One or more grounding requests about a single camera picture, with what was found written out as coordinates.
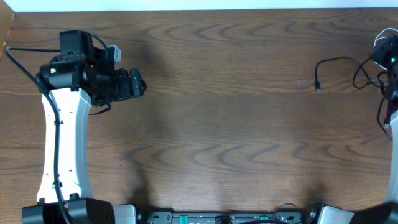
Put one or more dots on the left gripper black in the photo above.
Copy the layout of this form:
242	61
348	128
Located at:
134	83

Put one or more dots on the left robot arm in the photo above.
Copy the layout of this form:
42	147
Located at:
79	77

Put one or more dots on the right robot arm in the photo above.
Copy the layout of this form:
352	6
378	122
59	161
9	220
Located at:
379	70

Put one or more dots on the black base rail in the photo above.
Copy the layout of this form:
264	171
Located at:
287	213

